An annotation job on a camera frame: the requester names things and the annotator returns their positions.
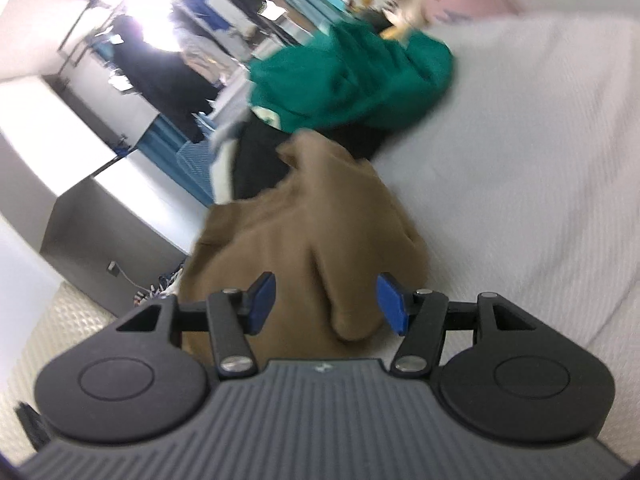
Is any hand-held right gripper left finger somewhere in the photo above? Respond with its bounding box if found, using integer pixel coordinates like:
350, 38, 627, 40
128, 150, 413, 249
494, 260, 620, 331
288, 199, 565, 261
116, 271, 277, 379

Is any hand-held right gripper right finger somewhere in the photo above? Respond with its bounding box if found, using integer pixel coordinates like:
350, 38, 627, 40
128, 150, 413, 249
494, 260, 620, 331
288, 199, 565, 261
376, 272, 538, 378

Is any brown hoodie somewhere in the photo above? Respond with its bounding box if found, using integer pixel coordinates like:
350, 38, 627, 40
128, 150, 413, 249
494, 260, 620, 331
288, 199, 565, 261
177, 129, 433, 368

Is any row of hanging clothes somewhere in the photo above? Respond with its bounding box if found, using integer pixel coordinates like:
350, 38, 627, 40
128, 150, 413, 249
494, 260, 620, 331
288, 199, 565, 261
97, 0, 331, 142

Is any group of small bottles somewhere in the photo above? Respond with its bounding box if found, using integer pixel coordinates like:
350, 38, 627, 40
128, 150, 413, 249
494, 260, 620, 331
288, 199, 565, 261
132, 265, 184, 307

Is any white grey striped garment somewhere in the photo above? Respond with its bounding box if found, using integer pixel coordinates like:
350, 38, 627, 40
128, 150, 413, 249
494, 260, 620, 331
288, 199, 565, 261
210, 120, 247, 206

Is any black garment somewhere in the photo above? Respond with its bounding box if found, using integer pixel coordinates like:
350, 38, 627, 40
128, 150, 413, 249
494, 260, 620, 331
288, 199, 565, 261
232, 120, 396, 202

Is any blue covered chair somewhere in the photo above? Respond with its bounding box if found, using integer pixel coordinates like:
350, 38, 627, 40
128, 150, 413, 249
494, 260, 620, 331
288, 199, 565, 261
175, 141, 222, 207

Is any grey wardrobe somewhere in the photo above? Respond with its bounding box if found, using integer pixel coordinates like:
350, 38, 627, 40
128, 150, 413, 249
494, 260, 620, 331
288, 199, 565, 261
0, 72, 216, 301

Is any cream quilted headboard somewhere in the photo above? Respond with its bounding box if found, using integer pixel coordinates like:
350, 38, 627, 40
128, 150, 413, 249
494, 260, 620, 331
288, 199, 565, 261
0, 280, 186, 461

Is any bed with grey sheet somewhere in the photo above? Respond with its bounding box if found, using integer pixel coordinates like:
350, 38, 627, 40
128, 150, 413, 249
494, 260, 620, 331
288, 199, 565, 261
370, 10, 640, 461

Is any green sweatshirt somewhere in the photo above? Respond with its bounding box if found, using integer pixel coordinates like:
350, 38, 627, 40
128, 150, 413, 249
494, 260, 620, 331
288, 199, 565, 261
248, 22, 456, 134

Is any white charger cable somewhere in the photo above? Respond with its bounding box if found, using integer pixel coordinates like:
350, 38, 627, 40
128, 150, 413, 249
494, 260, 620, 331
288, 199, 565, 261
117, 270, 151, 294

